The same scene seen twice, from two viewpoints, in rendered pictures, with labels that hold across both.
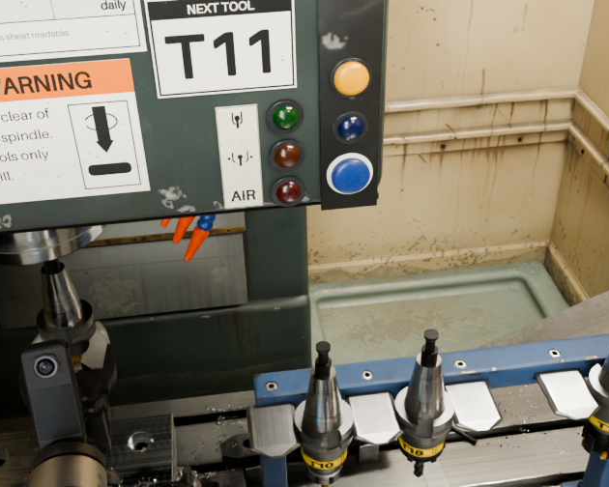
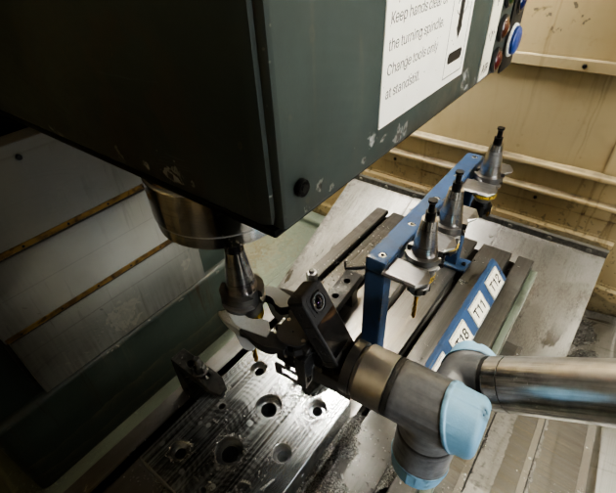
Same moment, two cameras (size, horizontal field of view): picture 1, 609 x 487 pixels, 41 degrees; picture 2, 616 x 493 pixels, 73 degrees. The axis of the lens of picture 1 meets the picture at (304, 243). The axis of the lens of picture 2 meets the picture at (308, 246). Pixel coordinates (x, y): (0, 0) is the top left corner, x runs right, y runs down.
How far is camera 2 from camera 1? 0.64 m
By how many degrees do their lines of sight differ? 35
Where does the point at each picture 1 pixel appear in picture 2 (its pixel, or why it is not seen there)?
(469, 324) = (278, 243)
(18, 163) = (424, 60)
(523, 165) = not seen: hidden behind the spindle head
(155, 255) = (145, 271)
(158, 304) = (154, 306)
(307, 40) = not seen: outside the picture
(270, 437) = (414, 276)
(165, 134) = (477, 16)
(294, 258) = not seen: hidden behind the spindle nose
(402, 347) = (259, 269)
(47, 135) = (442, 23)
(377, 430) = (447, 243)
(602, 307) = (349, 195)
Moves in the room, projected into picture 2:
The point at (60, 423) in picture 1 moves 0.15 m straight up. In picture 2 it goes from (339, 337) to (340, 243)
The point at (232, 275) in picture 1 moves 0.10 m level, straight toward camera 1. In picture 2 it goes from (194, 261) to (219, 276)
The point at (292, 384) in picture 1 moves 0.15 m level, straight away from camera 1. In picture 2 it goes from (389, 247) to (324, 216)
